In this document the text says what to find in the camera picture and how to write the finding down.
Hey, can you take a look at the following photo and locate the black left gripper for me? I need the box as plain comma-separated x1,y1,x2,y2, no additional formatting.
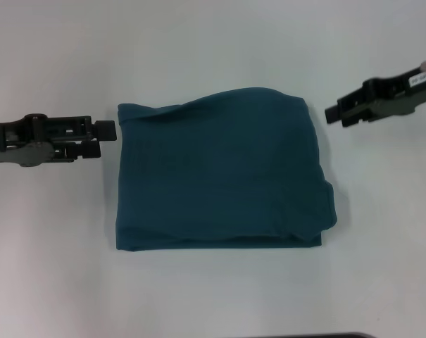
0,114,117,168

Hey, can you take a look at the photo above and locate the teal blue printed t-shirt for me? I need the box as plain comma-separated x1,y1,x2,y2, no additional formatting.
114,87,339,251

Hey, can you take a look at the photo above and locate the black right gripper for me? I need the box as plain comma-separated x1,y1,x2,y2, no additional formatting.
324,65,426,128

